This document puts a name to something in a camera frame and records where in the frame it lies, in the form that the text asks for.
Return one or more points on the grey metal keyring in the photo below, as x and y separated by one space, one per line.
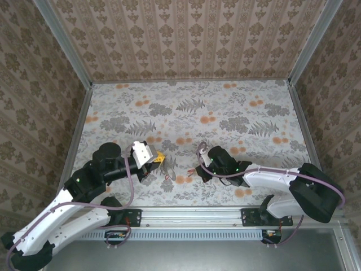
172 172

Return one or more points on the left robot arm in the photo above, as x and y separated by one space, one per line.
50 223

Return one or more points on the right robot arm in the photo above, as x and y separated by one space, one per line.
310 189

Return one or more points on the black connector box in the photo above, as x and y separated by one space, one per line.
272 235
115 235

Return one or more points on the grey metal sheet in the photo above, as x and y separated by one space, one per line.
191 254

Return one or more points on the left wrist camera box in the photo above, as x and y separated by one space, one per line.
142 153

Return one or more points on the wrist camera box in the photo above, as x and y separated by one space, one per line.
142 153
203 155

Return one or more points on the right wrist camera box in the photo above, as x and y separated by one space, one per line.
203 155

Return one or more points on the aluminium side rail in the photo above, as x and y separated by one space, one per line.
75 141
305 127

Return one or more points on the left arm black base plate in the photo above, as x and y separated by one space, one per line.
135 217

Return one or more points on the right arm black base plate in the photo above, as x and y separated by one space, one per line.
248 218

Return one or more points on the aluminium mounting rail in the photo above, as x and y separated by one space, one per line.
191 216

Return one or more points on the aluminium corner post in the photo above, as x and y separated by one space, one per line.
63 42
313 42

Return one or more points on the aluminium frame profile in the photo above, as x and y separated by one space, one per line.
348 254

